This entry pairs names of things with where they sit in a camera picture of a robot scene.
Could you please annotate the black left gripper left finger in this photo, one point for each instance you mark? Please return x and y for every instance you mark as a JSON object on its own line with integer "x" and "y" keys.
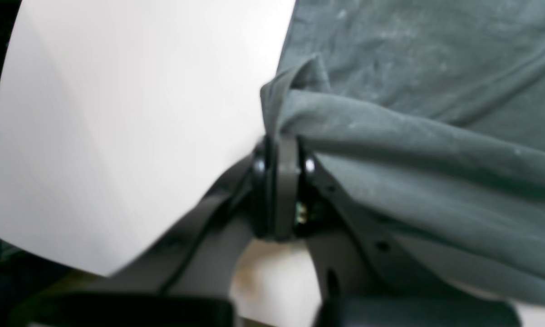
{"x": 184, "y": 278}

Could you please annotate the grey t-shirt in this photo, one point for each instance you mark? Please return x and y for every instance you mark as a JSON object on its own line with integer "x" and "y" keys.
{"x": 432, "y": 113}

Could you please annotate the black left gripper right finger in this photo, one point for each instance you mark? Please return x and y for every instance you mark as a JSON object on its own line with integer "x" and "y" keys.
{"x": 366, "y": 278}

